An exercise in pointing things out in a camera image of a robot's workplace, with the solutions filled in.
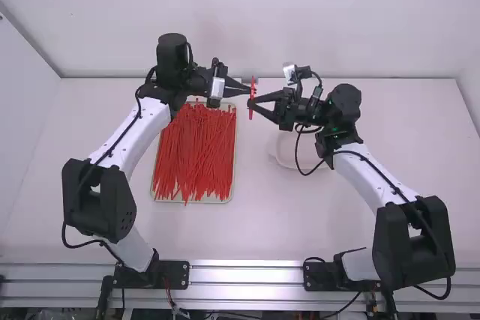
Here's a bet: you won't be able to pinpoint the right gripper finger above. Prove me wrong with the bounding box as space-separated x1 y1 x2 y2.
247 89 285 104
247 103 281 128

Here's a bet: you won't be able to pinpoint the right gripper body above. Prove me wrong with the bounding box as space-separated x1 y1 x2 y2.
274 85 320 133

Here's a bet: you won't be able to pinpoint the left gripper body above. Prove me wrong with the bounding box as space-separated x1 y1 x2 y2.
193 57 230 95

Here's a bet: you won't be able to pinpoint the orange cable tie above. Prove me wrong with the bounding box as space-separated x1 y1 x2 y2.
245 75 260 121

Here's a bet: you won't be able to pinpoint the white dish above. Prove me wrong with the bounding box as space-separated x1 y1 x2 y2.
266 130 333 170

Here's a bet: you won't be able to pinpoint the pale tray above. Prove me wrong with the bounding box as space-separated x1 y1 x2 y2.
149 99 239 205

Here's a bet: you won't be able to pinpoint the silver rails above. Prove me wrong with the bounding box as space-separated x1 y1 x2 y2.
0 259 480 312

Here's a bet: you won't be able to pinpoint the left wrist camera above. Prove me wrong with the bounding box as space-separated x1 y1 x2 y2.
207 76 227 109

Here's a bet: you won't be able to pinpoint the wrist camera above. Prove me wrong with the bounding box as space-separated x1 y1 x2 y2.
207 76 227 109
282 61 301 87

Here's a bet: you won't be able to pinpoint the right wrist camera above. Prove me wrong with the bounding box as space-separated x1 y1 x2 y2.
282 61 301 87

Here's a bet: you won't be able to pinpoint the black cable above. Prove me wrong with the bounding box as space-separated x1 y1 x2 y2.
309 68 326 102
412 274 453 301
294 121 335 177
61 220 125 265

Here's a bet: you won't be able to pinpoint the row of orange cable ties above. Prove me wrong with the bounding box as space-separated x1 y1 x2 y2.
151 101 238 207

